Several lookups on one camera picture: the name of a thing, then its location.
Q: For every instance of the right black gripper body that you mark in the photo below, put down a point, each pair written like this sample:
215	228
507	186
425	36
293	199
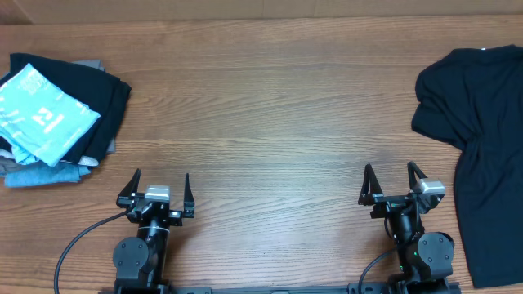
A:
391	202

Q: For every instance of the black t-shirt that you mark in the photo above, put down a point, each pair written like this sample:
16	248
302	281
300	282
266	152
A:
472	100

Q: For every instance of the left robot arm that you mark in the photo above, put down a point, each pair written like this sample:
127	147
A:
140	260

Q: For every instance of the folded white grey garment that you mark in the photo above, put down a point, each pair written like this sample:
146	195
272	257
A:
9	165

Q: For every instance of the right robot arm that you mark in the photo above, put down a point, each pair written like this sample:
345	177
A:
425	258

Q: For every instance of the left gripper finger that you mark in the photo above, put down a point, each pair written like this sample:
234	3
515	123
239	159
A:
189	203
127	196

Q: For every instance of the folded black shirt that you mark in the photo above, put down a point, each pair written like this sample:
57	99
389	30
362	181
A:
57	72

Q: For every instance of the folded light blue printed shirt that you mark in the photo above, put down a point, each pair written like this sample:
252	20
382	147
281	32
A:
39	120

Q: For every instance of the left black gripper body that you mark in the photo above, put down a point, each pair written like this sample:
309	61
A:
174	218

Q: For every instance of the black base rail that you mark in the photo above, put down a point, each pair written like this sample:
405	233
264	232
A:
351	288

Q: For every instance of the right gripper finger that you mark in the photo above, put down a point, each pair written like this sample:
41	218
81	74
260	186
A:
415	175
371	189

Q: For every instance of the folded blue heather shirt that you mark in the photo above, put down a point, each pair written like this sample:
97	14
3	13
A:
40	173

